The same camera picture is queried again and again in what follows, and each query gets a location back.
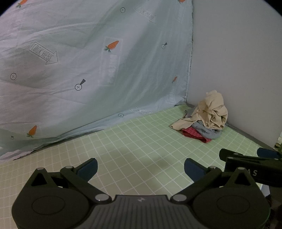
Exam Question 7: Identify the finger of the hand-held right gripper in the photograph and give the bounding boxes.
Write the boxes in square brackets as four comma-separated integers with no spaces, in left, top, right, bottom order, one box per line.
[219,148,245,162]
[256,147,282,158]

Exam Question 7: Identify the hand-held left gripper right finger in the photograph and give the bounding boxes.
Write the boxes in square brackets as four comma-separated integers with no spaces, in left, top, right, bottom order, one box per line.
[170,158,262,203]

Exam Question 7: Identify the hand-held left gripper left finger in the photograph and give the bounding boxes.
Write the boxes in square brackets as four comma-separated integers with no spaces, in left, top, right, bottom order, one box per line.
[22,158,113,203]

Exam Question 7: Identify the beige garment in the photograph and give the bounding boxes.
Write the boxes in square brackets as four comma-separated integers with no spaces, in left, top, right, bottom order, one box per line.
[171,90,229,131]

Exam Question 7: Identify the grey garment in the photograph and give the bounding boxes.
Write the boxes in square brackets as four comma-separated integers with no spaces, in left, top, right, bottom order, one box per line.
[184,110,223,140]

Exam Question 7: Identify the red garment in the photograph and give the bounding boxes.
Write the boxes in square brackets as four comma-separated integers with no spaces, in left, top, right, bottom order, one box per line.
[182,128,212,144]

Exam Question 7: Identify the green grid cutting mat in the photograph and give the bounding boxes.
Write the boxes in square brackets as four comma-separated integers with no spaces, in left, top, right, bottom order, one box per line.
[0,102,277,229]

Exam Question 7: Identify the light blue carrot printed quilt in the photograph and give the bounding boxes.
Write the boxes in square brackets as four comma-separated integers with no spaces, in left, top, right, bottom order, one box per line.
[0,0,195,161]

